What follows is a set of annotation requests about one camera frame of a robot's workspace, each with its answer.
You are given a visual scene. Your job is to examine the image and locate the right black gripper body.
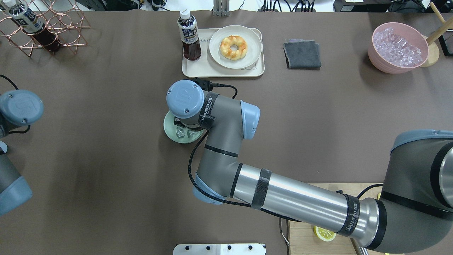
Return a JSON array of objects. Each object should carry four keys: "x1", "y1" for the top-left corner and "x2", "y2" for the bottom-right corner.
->
[{"x1": 173, "y1": 117, "x2": 191, "y2": 129}]

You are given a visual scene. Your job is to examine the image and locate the mint green bowl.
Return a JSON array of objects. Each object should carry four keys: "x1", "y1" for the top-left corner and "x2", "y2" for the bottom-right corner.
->
[{"x1": 164, "y1": 111, "x2": 203, "y2": 144}]

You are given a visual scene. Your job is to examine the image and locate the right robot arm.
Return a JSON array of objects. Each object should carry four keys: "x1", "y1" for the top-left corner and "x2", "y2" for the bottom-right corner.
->
[{"x1": 166, "y1": 80, "x2": 453, "y2": 254}]

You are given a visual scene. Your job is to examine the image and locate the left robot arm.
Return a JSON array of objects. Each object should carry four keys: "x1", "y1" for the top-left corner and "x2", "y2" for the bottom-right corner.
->
[{"x1": 0, "y1": 89, "x2": 44, "y2": 216}]

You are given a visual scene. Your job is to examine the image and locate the ice cubes in green bowl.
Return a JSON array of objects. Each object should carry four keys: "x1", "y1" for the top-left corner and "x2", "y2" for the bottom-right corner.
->
[{"x1": 175, "y1": 126, "x2": 202, "y2": 139}]

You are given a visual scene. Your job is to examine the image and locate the clear ice cubes pile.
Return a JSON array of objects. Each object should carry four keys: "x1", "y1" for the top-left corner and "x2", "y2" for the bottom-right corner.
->
[{"x1": 373, "y1": 27, "x2": 423, "y2": 67}]

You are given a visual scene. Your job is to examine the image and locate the pink bowl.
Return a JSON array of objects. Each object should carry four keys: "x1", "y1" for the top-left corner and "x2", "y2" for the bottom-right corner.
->
[{"x1": 368, "y1": 22, "x2": 428, "y2": 74}]

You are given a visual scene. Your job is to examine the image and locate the cream serving tray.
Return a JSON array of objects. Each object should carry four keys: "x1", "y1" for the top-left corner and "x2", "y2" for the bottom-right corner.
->
[{"x1": 182, "y1": 25, "x2": 265, "y2": 78}]

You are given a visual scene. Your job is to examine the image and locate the glazed twisted donut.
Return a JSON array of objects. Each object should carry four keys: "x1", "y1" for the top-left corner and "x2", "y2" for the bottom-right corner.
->
[{"x1": 219, "y1": 35, "x2": 248, "y2": 60}]

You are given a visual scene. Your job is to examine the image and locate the white round plate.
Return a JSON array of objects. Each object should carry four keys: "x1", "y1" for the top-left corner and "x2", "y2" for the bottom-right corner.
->
[{"x1": 209, "y1": 25, "x2": 263, "y2": 69}]

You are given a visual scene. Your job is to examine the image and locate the tea bottle on tray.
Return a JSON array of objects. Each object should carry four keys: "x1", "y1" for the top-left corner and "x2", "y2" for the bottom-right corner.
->
[{"x1": 177, "y1": 9, "x2": 202, "y2": 60}]

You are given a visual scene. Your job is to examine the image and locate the grey folded cloth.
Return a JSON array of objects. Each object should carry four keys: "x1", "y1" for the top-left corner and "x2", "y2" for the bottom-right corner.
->
[{"x1": 283, "y1": 39, "x2": 322, "y2": 69}]

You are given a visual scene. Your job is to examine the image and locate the bamboo cutting board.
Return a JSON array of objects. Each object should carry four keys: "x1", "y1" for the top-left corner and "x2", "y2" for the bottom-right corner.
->
[{"x1": 282, "y1": 183, "x2": 380, "y2": 255}]

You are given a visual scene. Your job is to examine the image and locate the half lemon slice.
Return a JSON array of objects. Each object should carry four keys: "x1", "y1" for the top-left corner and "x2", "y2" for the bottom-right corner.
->
[{"x1": 313, "y1": 226, "x2": 337, "y2": 242}]

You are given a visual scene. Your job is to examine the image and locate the tea bottle in rack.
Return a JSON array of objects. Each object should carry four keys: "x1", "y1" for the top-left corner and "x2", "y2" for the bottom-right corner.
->
[{"x1": 1, "y1": 0, "x2": 61, "y2": 53}]

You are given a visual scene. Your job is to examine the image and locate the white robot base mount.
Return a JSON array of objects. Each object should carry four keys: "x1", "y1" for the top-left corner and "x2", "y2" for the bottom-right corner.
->
[{"x1": 173, "y1": 243, "x2": 267, "y2": 255}]

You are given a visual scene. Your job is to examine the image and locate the copper wire bottle rack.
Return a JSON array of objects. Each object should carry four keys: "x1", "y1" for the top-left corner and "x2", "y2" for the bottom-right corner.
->
[{"x1": 1, "y1": 0, "x2": 90, "y2": 57}]

